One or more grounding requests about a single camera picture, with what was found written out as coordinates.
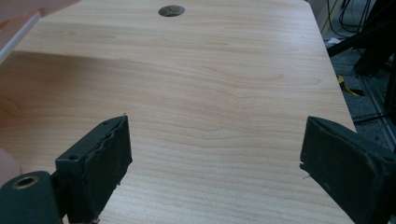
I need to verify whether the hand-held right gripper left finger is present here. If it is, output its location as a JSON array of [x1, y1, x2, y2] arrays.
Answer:
[[54, 114, 134, 224]]

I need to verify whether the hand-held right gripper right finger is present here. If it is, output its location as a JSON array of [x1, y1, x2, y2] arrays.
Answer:
[[299, 115, 396, 224]]

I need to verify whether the pale pink blurred object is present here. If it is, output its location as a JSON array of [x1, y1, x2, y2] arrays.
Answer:
[[0, 147, 22, 189]]

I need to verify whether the black metal stand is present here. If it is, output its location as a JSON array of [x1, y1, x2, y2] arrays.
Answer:
[[326, 0, 396, 77]]

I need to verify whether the pale pink white-edged tray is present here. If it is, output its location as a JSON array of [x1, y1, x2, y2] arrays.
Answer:
[[0, 0, 82, 65]]

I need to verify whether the yellow strap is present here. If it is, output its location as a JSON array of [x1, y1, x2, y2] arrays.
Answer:
[[337, 74, 366, 98]]

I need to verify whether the black cable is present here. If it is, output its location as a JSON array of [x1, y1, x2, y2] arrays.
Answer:
[[325, 0, 376, 35]]

